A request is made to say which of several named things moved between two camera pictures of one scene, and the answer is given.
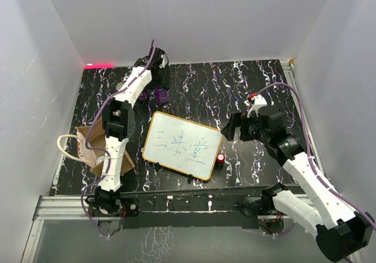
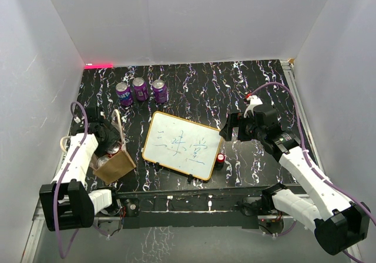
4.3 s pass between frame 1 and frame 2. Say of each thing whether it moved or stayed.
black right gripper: stayed
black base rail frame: stayed
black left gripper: moved
